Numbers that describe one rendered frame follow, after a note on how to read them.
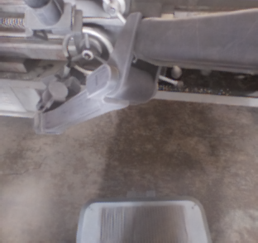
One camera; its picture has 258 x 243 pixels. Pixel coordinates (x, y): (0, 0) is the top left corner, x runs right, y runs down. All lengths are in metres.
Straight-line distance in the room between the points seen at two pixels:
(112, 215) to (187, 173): 0.56
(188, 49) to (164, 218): 0.73
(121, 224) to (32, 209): 0.57
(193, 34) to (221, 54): 0.04
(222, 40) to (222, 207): 1.08
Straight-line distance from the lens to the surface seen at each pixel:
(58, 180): 1.25
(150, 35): 0.27
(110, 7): 0.64
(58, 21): 0.51
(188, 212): 0.89
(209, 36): 0.23
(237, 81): 1.21
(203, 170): 1.26
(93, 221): 0.87
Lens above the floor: 1.11
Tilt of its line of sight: 51 degrees down
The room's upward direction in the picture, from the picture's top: 2 degrees counter-clockwise
